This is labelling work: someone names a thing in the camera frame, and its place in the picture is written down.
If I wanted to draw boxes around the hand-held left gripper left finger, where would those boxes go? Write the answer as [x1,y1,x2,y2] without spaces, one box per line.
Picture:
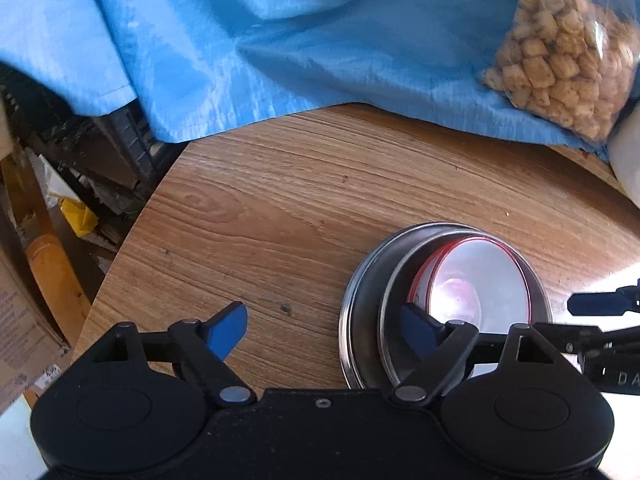
[90,301,256,407]

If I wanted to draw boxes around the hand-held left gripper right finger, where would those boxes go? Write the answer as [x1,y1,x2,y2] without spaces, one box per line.
[391,304,573,407]

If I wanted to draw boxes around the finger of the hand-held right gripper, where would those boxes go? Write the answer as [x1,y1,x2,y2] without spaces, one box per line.
[567,285,640,317]
[537,324,640,356]

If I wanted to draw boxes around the white ceramic bowl red rim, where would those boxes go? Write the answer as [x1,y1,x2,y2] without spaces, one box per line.
[407,245,451,311]
[425,240,532,336]

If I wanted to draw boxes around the deep steel bowl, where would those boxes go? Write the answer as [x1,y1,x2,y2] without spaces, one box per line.
[377,229,534,391]

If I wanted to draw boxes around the large steel plate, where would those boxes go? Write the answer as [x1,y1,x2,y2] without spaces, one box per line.
[339,221,554,391]

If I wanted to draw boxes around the white jug with blue lid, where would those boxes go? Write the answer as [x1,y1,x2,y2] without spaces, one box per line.
[606,120,640,201]

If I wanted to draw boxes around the yellow packet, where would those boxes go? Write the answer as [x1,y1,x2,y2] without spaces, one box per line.
[60,197,98,238]

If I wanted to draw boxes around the cardboard box with white label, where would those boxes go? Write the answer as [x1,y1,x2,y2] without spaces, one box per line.
[0,210,76,401]

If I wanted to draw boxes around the black plastic crate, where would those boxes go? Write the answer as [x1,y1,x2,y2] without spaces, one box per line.
[0,60,186,221]

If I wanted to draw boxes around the clear bag of snacks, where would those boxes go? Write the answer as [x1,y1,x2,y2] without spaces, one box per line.
[480,0,640,143]

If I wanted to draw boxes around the blue cloth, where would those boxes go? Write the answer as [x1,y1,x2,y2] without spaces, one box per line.
[0,0,621,163]

